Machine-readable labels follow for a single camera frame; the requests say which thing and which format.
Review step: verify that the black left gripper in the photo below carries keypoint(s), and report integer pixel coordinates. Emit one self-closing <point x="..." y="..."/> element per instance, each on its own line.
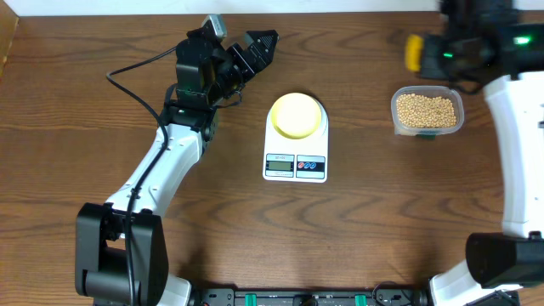
<point x="246" y="71"/>

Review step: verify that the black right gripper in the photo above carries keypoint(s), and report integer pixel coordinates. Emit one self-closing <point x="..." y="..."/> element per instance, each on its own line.
<point x="433" y="46"/>

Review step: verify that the yellow plastic scoop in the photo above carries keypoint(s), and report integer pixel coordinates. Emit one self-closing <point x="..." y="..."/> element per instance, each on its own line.
<point x="413" y="53"/>

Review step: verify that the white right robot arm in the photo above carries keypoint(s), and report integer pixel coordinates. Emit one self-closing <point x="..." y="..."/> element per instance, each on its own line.
<point x="497" y="265"/>

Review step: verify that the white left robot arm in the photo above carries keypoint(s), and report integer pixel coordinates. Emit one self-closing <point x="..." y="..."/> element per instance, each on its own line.
<point x="121" y="253"/>

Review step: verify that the yellow bowl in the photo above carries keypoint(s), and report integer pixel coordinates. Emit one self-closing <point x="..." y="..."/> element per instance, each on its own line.
<point x="296" y="115"/>

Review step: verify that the white digital kitchen scale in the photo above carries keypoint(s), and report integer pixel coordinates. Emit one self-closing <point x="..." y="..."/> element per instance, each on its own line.
<point x="296" y="160"/>

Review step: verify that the clear container of soybeans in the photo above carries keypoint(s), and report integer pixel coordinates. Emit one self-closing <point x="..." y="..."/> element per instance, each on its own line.
<point x="427" y="111"/>

